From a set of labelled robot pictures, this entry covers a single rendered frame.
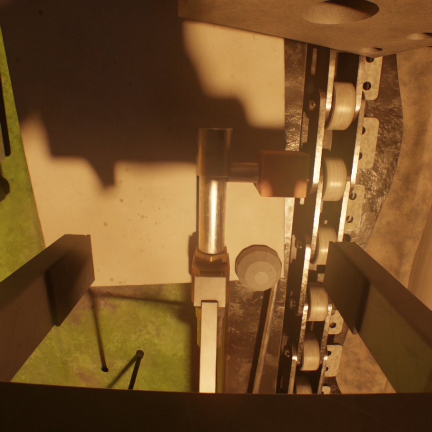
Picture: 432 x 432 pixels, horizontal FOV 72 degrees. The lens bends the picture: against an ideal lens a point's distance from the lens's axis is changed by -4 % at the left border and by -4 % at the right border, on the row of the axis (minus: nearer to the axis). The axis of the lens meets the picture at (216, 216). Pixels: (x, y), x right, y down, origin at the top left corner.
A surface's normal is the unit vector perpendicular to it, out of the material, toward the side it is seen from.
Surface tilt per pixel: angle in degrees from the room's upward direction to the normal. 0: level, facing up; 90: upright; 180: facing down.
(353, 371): 18
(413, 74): 31
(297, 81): 0
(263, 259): 52
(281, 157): 0
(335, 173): 25
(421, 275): 0
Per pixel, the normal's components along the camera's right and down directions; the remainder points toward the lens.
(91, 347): 0.00, 0.29
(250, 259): -0.36, -0.50
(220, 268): 0.03, -0.96
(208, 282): 0.00, -0.06
